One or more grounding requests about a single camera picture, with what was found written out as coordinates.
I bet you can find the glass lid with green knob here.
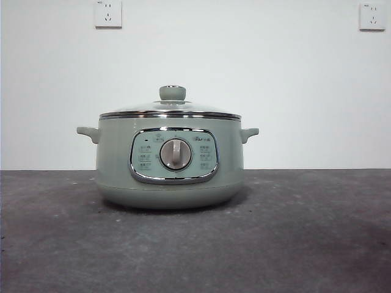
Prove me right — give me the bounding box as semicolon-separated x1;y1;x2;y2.
99;85;241;120

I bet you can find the pale green electric pot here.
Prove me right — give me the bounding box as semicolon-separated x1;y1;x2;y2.
75;114;260;210

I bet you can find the white wall socket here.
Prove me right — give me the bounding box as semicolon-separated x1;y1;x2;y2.
94;0;123;30
359;2;387;32

